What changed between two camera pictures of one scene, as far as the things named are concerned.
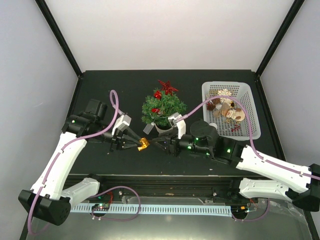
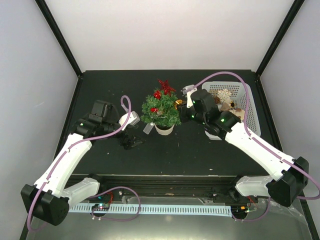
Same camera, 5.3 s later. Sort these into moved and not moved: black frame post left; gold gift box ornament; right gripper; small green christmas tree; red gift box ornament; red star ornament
Moved: right gripper; gold gift box ornament
Not moved: red gift box ornament; black frame post left; small green christmas tree; red star ornament
